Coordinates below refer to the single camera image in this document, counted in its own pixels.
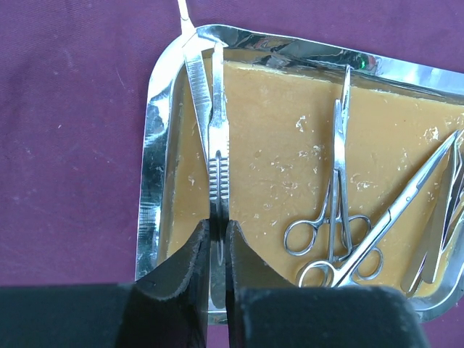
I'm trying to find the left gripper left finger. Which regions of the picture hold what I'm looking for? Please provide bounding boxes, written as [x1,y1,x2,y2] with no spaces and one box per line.
[115,220,210,347]

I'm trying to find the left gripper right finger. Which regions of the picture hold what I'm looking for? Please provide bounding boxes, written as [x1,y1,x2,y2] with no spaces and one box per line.
[225,220,430,347]

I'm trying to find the steel surgical scissors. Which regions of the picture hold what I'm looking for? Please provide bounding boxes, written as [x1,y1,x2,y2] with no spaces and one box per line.
[297,130,458,287]

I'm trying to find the steel scalpel handle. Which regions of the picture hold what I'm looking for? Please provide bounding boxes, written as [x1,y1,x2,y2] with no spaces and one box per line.
[207,42,231,265]
[178,0,212,165]

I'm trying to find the purple cloth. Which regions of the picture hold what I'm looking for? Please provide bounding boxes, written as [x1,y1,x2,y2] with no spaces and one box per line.
[1,1,463,286]

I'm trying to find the tan wax pad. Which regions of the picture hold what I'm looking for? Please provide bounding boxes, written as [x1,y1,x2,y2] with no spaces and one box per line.
[167,62,463,289]

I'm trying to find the curved steel tweezers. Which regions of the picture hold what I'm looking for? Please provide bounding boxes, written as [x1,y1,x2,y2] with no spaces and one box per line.
[439,130,463,252]

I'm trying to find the steel instrument tray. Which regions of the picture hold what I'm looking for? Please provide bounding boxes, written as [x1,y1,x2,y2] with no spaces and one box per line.
[134,24,464,324]

